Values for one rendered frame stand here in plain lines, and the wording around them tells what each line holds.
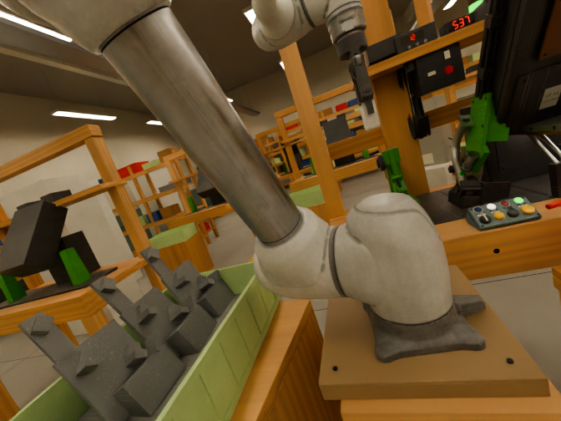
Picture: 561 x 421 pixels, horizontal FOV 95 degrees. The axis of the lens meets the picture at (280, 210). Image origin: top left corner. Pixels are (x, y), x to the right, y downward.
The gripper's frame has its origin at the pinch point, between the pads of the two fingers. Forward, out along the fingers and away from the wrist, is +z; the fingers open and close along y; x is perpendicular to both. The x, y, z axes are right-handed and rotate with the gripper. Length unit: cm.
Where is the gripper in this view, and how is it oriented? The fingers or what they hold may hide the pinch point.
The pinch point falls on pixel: (370, 118)
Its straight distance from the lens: 77.2
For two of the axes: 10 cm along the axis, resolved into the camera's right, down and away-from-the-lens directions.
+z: 3.2, 9.3, 1.9
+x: 9.2, -2.6, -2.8
